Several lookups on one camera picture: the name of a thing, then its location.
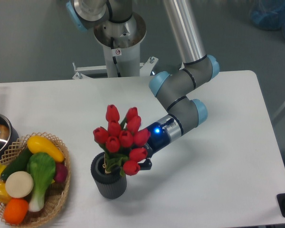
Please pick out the dark grey ribbed vase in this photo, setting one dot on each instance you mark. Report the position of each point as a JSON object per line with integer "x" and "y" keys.
{"x": 110, "y": 186}

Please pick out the green bok choy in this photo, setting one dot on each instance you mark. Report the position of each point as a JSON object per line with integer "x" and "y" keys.
{"x": 42, "y": 169}

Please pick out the yellow squash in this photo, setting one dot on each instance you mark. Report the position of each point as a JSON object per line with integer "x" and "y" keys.
{"x": 38, "y": 143}

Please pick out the yellow bell pepper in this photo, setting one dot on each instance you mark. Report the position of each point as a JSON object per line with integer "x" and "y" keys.
{"x": 4, "y": 196}

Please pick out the cream round radish slice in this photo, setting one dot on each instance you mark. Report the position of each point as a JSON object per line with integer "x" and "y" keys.
{"x": 19, "y": 184}

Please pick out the woven wicker basket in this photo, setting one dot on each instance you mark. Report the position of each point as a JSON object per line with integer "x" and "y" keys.
{"x": 56, "y": 194}

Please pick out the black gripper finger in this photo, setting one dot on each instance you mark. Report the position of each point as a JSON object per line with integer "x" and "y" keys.
{"x": 146, "y": 165}

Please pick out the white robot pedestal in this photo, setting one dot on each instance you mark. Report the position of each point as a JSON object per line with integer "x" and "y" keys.
{"x": 121, "y": 47}

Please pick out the blue plastic bag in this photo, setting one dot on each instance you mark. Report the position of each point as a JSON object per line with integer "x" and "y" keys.
{"x": 268, "y": 15}

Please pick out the red tulip bouquet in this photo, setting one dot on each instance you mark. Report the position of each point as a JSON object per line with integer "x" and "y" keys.
{"x": 122, "y": 142}

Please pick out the orange fruit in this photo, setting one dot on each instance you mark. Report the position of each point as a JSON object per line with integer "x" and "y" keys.
{"x": 15, "y": 211}

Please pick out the black blue-lit gripper body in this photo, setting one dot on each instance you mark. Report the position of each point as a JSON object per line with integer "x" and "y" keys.
{"x": 158, "y": 139}

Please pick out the purple red radish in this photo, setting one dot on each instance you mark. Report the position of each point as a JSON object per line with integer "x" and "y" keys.
{"x": 61, "y": 173}

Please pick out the green cucumber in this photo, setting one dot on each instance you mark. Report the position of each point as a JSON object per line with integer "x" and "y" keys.
{"x": 18, "y": 164}

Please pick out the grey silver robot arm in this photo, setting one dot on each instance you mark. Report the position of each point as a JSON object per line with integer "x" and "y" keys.
{"x": 171, "y": 91}

